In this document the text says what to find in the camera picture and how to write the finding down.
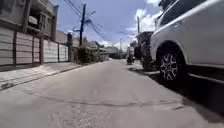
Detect row of distant buildings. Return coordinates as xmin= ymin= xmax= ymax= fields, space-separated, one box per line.
xmin=71 ymin=35 xmax=128 ymax=63

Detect motorcycle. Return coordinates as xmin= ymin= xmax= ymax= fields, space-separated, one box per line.
xmin=126 ymin=53 xmax=135 ymax=66

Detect grey concrete road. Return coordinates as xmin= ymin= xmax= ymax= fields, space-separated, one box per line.
xmin=0 ymin=58 xmax=224 ymax=128

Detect green bushes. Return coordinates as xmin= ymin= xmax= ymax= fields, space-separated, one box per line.
xmin=78 ymin=47 xmax=101 ymax=64

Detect thin utility pole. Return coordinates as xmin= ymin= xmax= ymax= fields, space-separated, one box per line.
xmin=136 ymin=15 xmax=141 ymax=35

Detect dark utility pole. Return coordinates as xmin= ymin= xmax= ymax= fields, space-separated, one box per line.
xmin=73 ymin=3 xmax=92 ymax=48

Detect pale concrete sidewalk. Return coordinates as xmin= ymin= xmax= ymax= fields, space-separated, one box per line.
xmin=0 ymin=61 xmax=83 ymax=91

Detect white car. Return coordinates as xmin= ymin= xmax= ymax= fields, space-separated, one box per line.
xmin=149 ymin=0 xmax=224 ymax=88

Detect grey multi-storey building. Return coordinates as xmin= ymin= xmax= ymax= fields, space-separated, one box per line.
xmin=0 ymin=0 xmax=69 ymax=45

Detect overhead wires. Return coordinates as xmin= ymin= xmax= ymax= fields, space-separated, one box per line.
xmin=63 ymin=0 xmax=134 ymax=44

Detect panelled wall with brown posts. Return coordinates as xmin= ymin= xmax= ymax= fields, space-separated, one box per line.
xmin=0 ymin=26 xmax=74 ymax=69

